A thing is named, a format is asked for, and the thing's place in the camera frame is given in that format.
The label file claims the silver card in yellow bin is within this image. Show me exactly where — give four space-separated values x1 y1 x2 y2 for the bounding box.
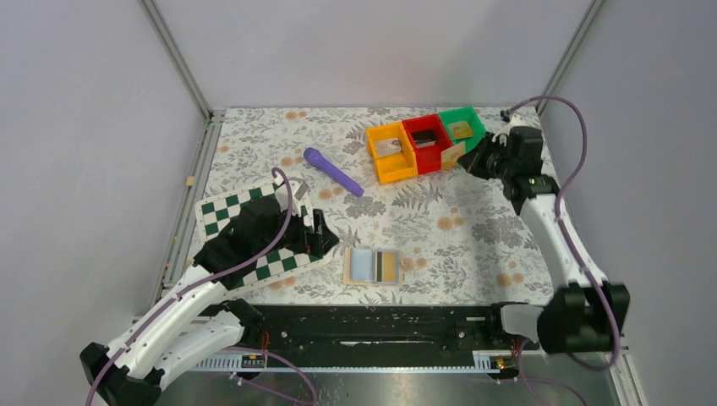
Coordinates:
374 137 402 158

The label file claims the yellow plastic bin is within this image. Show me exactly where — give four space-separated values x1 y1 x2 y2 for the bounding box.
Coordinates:
366 122 418 184

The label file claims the gold card in green bin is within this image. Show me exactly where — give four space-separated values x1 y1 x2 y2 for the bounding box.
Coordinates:
448 120 473 140

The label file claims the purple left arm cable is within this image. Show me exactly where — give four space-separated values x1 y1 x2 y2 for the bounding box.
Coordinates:
85 167 320 406

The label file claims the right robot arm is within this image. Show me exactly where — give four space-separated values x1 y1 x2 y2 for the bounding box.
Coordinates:
458 125 631 354

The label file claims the green plastic bin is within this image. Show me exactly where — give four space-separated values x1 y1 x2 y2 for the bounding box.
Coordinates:
438 107 486 153

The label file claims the green white chessboard mat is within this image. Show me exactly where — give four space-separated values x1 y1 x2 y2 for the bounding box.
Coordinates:
195 177 336 294

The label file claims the floral patterned table mat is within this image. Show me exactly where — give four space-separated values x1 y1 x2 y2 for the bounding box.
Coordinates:
202 107 553 305

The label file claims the gold striped credit card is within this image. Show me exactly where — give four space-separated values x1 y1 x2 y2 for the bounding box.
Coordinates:
441 142 466 170

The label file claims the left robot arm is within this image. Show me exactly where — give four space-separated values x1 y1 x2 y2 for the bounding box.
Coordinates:
79 196 340 405

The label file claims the white slotted cable duct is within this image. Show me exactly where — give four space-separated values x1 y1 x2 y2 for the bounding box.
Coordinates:
184 351 506 375

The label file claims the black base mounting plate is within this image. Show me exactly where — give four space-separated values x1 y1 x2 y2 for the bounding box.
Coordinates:
239 304 523 359

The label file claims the black card in red bin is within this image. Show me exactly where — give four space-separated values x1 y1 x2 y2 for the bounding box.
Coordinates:
412 129 437 148

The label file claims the red plastic bin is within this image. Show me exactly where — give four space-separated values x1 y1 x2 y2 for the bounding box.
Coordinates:
402 114 453 175

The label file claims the purple toy microphone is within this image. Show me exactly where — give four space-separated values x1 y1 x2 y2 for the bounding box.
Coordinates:
304 147 364 197

